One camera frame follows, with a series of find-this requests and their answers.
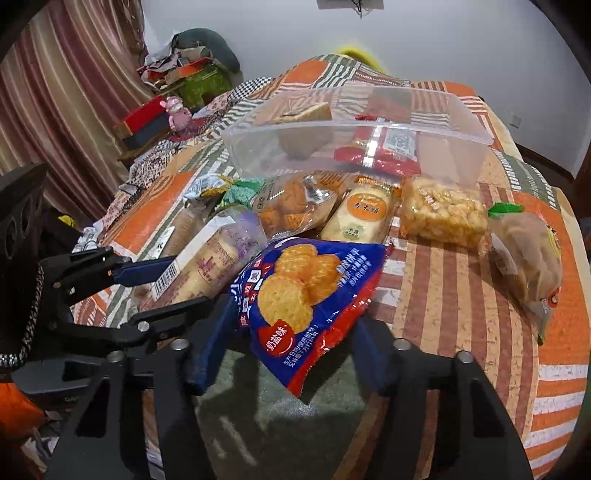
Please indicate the striped curtain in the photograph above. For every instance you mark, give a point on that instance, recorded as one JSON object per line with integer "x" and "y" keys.
{"x": 55, "y": 92}

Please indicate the red snack packet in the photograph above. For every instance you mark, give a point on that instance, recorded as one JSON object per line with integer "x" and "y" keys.
{"x": 369, "y": 154}

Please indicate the purple white biscuit packet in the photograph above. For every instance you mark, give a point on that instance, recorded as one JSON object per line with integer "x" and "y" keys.
{"x": 212, "y": 258}

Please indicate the orange bread packet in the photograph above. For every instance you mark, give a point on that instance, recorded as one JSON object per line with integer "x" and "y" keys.
{"x": 286, "y": 203}

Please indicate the yellow foam tube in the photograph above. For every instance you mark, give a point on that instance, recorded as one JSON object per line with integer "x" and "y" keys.
{"x": 355, "y": 50}

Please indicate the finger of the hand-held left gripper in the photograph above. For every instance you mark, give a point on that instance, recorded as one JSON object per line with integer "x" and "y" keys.
{"x": 161, "y": 316}
{"x": 147, "y": 271}

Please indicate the blue cracker packet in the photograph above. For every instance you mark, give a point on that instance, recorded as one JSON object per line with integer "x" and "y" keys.
{"x": 295, "y": 295}

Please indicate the clear plastic container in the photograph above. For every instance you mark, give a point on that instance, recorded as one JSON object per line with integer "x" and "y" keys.
{"x": 249, "y": 143}

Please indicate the red box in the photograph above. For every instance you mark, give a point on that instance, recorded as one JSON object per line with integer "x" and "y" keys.
{"x": 143, "y": 117}

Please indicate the orange cloth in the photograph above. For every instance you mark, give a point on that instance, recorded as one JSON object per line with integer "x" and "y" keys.
{"x": 18, "y": 406}

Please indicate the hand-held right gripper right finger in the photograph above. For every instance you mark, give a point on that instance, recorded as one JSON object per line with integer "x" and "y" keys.
{"x": 369, "y": 353}

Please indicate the white wall socket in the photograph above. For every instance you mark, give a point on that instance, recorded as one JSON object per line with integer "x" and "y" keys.
{"x": 515, "y": 121}

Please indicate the brown cookie packet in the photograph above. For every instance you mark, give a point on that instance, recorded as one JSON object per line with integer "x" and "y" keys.
{"x": 521, "y": 263}

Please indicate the white rice cracker packet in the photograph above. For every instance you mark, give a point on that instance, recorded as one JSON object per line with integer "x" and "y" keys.
{"x": 355, "y": 217}

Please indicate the pink toy figure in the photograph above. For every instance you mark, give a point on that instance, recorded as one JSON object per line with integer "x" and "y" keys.
{"x": 175, "y": 113}

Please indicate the orange cardboard box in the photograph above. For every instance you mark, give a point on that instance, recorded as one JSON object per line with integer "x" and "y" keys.
{"x": 189, "y": 71}

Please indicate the tan sandwich cracker packet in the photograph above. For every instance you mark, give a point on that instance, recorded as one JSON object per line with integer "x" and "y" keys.
{"x": 300, "y": 113}

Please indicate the beige snack packet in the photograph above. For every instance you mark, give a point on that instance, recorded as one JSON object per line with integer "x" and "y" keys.
{"x": 184, "y": 224}

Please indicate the patchwork striped blanket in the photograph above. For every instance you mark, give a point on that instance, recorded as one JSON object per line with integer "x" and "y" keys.
{"x": 438, "y": 300}

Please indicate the clear puffed snack packet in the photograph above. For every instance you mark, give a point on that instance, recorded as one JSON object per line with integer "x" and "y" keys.
{"x": 438, "y": 217}

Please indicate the green yellow snack packet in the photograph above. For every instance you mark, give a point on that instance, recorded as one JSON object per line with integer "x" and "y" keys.
{"x": 240, "y": 191}

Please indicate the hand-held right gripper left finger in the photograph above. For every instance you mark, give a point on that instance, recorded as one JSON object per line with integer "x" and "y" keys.
{"x": 207, "y": 344}

